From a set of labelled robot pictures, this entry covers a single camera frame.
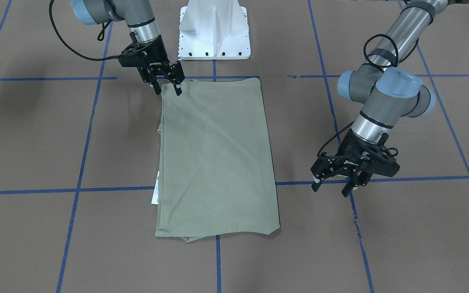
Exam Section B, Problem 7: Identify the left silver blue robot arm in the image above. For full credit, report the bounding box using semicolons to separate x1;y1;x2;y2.
311;0;454;197

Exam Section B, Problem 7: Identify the olive green long-sleeve shirt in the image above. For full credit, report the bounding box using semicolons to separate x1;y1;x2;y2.
155;78;281;242

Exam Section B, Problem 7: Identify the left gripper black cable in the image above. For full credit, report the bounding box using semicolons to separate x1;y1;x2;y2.
317;34;418;160

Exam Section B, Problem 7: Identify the white paper hang tag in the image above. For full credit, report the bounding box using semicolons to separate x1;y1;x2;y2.
151;171;160;205

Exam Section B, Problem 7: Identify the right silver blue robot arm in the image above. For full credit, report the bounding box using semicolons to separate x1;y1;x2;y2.
71;0;185;95

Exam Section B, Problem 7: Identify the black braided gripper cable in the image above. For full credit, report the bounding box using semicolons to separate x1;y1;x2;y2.
49;0;125;62

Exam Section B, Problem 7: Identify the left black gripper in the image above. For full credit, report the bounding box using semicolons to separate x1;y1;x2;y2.
310;130;400;198

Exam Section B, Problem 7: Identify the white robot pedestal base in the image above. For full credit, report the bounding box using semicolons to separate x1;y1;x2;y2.
178;0;251;61

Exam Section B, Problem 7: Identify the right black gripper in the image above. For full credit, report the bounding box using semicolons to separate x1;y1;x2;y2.
118;35;185;96

